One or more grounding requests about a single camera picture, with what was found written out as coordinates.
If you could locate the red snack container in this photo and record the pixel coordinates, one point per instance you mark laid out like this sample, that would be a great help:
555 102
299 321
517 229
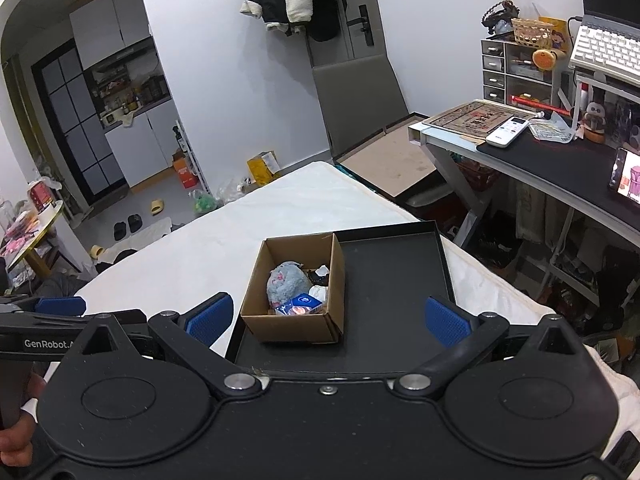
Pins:
41 194

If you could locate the clear plastic pouch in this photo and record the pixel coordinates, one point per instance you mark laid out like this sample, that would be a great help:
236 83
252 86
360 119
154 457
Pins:
551 131

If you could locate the white monitor stand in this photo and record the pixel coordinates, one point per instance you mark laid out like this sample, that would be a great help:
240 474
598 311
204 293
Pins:
590 77

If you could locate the grey drawer organizer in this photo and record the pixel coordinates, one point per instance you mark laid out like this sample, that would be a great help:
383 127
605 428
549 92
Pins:
517 67

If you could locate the white bottle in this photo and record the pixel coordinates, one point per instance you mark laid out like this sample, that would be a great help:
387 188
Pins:
585 96

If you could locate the round side table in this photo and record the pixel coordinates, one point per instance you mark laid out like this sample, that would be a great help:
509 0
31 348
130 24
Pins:
35 232

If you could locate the brown cardboard box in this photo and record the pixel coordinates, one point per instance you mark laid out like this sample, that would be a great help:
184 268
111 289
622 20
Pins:
292 327

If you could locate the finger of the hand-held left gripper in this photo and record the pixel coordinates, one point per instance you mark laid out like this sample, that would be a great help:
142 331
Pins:
60 305

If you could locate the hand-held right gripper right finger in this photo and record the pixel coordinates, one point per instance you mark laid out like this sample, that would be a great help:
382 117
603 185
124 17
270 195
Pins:
447 322

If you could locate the grey padded panel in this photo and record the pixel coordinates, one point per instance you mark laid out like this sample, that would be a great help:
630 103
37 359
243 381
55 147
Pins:
360 105

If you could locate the grey plush toy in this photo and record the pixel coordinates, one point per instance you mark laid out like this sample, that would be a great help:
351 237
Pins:
285 282

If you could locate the smartphone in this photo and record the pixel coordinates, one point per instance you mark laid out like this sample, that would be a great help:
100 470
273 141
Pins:
627 172

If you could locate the black desk mat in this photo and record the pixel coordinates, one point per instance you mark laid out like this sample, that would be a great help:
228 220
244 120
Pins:
560 170

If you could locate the dark bead ornament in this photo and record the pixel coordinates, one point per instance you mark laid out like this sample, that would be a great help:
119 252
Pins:
501 16

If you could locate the red basket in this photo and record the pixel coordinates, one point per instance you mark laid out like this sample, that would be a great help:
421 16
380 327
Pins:
477 175

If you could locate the round orange plush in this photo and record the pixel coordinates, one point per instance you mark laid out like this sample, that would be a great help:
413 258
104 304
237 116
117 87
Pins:
544 59

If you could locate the red tube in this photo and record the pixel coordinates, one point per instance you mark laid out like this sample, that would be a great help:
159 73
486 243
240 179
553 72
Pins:
537 105

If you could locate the white keyboard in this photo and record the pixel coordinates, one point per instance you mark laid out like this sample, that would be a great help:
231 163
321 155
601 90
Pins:
607 50

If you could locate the orange cardboard box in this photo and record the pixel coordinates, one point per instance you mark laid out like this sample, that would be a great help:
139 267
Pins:
185 172

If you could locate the brown framed board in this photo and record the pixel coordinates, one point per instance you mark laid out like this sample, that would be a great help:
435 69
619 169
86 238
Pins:
467 119

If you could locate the green plastic bag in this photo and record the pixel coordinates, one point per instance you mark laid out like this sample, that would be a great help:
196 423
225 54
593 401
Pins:
204 204

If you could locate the white upper cabinet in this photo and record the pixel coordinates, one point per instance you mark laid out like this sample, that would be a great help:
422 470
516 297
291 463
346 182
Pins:
112 22

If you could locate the wicker basket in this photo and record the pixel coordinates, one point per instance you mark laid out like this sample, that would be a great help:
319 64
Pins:
531 34

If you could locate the panda figure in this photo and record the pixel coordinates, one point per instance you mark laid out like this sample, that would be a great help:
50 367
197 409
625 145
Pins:
595 121

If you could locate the blue tissue packet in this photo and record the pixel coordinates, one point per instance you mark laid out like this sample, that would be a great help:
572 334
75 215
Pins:
300 305

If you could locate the white floor cloth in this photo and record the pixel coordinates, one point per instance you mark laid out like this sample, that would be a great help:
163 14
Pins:
150 234

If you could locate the person's left hand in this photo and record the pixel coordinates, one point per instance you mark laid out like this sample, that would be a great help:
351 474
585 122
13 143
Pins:
15 442

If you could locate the clear plastic bag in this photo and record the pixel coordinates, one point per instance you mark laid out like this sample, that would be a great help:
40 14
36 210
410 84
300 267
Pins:
235 191

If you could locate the yellow slipper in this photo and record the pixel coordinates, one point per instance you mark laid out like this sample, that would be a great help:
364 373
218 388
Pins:
98 251
157 207

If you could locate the black soft item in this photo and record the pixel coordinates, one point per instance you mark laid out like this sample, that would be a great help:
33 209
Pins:
317 276

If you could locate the black tray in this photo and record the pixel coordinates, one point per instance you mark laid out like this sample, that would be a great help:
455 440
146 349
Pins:
390 285

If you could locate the black glass door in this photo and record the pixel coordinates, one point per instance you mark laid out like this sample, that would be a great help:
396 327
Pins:
75 125

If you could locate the dark clothes pile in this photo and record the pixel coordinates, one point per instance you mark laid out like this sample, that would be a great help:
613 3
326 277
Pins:
75 277

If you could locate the yellow picture card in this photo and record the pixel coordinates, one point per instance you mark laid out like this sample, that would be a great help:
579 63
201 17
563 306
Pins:
561 35

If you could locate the black slipper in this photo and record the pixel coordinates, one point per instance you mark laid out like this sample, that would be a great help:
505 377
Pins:
135 223
121 230

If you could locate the grey glass-top desk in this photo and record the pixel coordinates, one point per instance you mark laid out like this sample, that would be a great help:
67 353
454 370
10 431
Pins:
450 147

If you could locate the brown board with black frame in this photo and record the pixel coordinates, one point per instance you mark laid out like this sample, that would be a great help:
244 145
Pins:
385 162

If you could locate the white remote control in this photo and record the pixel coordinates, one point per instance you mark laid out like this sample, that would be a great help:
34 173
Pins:
508 131

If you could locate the white floor rack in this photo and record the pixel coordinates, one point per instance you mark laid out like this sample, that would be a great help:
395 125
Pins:
192 160

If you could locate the white cabinet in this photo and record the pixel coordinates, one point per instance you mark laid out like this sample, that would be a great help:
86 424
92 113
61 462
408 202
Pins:
112 22
150 145

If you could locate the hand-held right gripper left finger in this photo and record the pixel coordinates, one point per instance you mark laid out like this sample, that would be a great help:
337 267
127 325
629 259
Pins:
210 320

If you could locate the black coat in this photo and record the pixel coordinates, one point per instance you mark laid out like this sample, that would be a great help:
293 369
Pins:
325 5

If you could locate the white lower cabinet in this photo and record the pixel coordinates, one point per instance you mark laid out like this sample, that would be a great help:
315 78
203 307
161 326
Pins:
150 145

